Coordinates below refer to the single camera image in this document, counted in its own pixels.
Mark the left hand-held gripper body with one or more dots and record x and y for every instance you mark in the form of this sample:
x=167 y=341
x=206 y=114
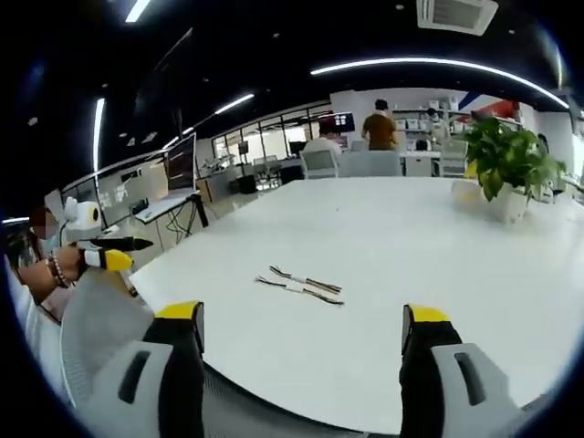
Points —
x=81 y=219

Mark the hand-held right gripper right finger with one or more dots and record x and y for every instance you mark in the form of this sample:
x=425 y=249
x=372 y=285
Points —
x=438 y=392

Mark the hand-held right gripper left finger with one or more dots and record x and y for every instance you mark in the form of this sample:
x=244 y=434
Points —
x=137 y=401

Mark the person's left hand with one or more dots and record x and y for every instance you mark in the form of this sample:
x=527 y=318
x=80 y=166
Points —
x=68 y=264

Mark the white side desk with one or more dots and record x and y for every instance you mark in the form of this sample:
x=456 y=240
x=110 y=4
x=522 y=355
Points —
x=164 y=207

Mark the ceiling light strip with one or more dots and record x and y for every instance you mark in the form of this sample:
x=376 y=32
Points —
x=233 y=104
x=98 y=132
x=137 y=9

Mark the large monitor on stand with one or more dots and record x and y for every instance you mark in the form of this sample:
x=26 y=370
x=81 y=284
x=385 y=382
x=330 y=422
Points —
x=181 y=162

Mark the white mesh office chair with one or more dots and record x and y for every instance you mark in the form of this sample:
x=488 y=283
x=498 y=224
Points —
x=454 y=157
x=372 y=163
x=319 y=163

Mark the green potted plant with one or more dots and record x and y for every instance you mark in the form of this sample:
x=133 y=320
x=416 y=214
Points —
x=506 y=159

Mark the long curved ceiling light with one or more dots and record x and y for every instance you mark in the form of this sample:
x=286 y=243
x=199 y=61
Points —
x=433 y=61

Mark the ceiling air conditioner vent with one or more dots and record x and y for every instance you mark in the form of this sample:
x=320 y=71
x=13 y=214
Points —
x=456 y=13

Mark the wall screen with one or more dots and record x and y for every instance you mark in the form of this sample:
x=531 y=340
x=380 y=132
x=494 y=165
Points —
x=337 y=122

